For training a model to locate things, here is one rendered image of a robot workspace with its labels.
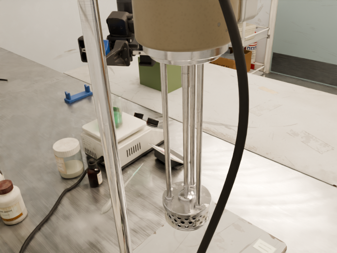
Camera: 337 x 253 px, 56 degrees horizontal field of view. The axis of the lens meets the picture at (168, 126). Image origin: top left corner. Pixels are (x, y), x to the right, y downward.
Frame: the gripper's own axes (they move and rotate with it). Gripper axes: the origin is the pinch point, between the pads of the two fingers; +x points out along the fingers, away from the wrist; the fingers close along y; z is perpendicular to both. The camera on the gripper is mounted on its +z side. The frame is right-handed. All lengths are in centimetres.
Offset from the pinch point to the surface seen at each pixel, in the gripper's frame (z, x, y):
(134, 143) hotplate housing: -20.3, 2.4, 5.4
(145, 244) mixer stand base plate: -24.8, 26.7, 16.1
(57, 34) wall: -31, -127, -99
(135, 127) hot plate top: -17.1, 0.4, 5.1
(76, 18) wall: -24, -142, -91
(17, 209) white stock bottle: -22.6, 26.4, -10.5
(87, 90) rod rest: -24.5, -32.7, -26.3
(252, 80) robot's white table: -26, -57, 31
